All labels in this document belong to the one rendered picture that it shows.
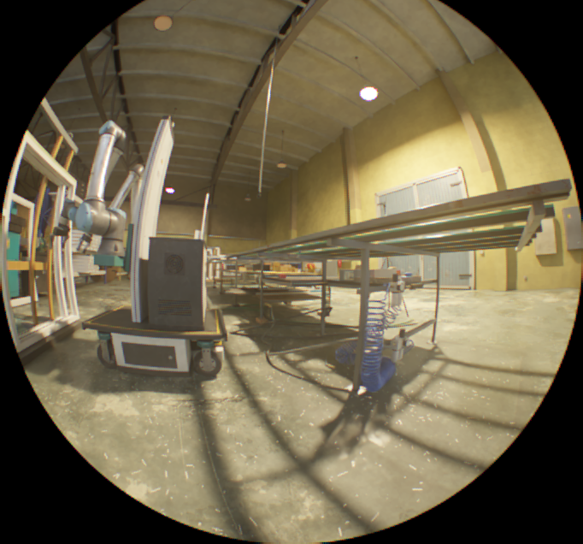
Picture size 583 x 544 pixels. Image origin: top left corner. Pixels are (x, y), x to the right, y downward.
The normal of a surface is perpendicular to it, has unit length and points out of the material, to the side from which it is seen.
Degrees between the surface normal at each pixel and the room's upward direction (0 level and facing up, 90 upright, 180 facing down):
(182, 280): 90
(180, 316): 90
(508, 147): 90
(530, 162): 90
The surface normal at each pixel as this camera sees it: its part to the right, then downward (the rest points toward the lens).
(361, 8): -0.02, 1.00
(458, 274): -0.88, -0.05
